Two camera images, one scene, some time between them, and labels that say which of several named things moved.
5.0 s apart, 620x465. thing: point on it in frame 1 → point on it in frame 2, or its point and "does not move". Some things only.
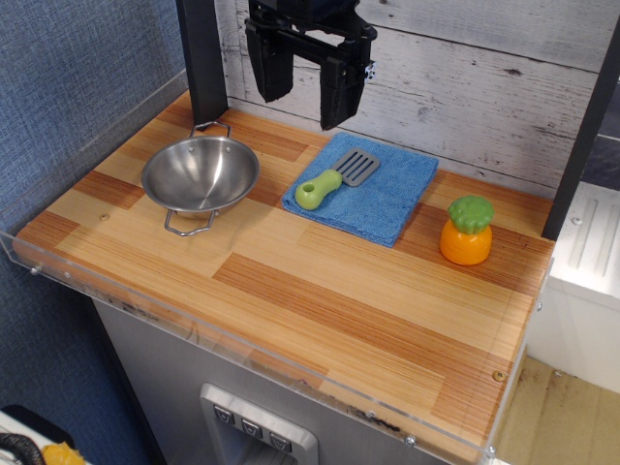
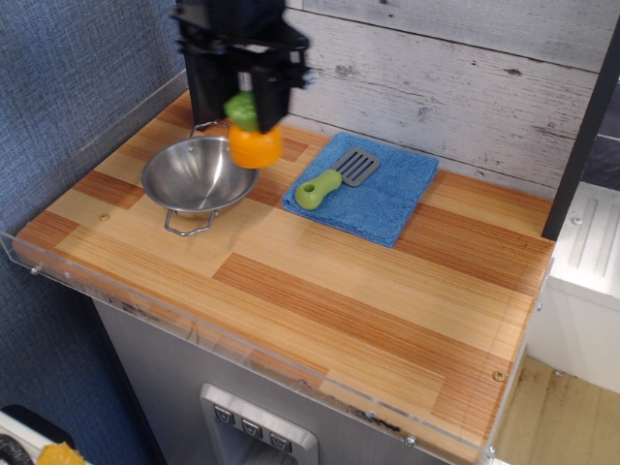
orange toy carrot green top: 467,239 → 250,147
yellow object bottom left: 61,453 does not move
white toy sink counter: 577,326 does not move
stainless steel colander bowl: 195,177 does not move
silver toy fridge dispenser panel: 240,433 does not move
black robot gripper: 341,17 → 211,31
